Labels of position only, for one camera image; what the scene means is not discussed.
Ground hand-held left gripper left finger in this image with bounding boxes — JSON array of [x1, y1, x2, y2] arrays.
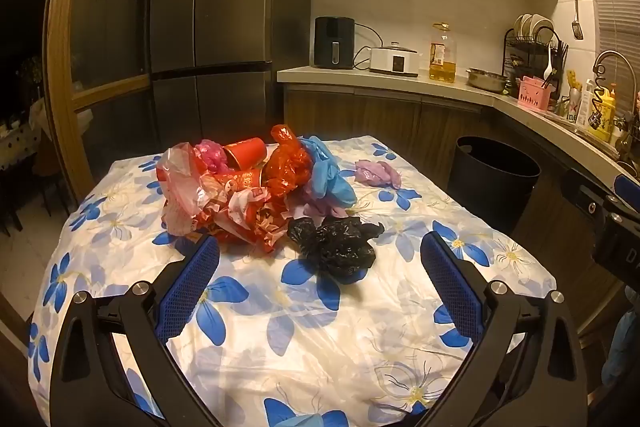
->
[[49, 234, 223, 427]]

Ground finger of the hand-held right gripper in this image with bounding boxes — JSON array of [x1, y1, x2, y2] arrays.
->
[[560, 167, 621, 219], [615, 174, 640, 204]]

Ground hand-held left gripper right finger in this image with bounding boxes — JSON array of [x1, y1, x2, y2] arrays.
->
[[419, 231, 588, 427]]

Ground black trash bin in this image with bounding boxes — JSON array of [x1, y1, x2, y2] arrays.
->
[[446, 136, 542, 235]]

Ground red paper cup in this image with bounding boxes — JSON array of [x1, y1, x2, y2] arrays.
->
[[222, 137, 268, 170], [207, 169, 264, 196]]

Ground pink plastic bag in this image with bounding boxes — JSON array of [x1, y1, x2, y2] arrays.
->
[[195, 139, 231, 175]]

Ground red plastic bag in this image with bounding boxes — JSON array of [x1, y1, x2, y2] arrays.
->
[[262, 124, 316, 204]]

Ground person's right hand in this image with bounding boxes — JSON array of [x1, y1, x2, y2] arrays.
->
[[601, 287, 640, 388]]

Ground yellow dish soap bottle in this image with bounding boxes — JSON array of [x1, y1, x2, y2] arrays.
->
[[588, 87, 617, 142]]

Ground white bottle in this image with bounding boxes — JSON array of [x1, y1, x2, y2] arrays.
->
[[575, 79, 596, 128]]

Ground crumpled red printed wrapper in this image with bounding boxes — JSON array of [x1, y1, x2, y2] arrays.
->
[[200, 187, 301, 256]]

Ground translucent pinkish plastic bag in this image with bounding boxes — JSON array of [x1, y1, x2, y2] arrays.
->
[[156, 144, 221, 236]]

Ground pink utensil holder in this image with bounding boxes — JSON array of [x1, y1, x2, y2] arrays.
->
[[517, 76, 554, 110]]

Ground black plastic bag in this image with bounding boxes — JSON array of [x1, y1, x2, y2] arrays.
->
[[287, 216, 385, 284]]

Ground floral printed blanket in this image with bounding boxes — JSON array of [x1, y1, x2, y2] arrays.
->
[[27, 134, 558, 427]]

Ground curved metal faucet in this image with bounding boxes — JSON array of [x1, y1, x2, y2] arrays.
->
[[592, 50, 639, 108]]

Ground black dish rack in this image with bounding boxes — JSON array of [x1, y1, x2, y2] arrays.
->
[[502, 27, 569, 98]]

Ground stainless steel pot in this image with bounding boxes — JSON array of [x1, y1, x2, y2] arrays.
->
[[466, 68, 509, 94]]

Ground blue plastic bag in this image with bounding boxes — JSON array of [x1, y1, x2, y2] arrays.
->
[[300, 136, 357, 208]]

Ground white plates in rack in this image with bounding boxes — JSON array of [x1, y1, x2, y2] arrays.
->
[[514, 13, 557, 44]]

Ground window blinds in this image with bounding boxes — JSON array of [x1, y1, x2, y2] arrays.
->
[[574, 0, 640, 100]]

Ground cooking oil bottle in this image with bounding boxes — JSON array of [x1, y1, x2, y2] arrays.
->
[[429, 23, 458, 84]]

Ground table with dotted cloth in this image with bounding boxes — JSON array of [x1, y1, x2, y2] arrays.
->
[[0, 99, 48, 171]]

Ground white electric cooker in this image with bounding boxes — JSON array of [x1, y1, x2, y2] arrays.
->
[[369, 41, 420, 78]]

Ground dark grey refrigerator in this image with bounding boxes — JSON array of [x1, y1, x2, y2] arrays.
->
[[150, 0, 313, 148]]

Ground wooden framed glass door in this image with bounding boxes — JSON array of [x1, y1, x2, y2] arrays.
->
[[45, 0, 168, 202]]

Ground black air fryer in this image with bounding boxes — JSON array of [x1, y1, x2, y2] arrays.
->
[[314, 17, 356, 69]]

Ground black power cable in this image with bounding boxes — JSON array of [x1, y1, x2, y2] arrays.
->
[[352, 24, 387, 70]]

